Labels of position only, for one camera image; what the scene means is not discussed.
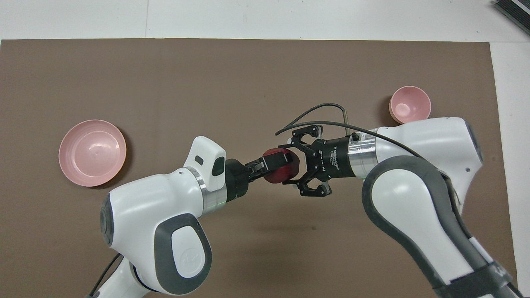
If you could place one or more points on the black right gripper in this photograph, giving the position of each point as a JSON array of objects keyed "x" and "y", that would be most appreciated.
[{"x": 331, "y": 159}]

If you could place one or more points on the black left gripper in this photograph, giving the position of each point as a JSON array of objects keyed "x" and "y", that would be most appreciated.
[{"x": 237, "y": 180}]

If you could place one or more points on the red apple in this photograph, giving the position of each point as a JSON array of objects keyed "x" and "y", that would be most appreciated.
[{"x": 285, "y": 174}]

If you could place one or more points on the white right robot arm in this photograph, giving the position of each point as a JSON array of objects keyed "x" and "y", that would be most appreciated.
[{"x": 414, "y": 198}]

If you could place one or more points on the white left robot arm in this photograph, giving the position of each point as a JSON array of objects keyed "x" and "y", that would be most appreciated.
[{"x": 157, "y": 207}]

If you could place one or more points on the pink bowl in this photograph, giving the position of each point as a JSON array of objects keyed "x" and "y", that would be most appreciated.
[{"x": 410, "y": 105}]

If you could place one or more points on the pink plate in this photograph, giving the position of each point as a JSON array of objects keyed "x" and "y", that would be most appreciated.
[{"x": 92, "y": 153}]

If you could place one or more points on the brown table mat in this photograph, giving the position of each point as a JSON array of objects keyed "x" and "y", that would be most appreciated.
[{"x": 207, "y": 82}]

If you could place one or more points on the dark ribbed object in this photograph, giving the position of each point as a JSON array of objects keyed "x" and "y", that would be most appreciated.
[{"x": 515, "y": 12}]

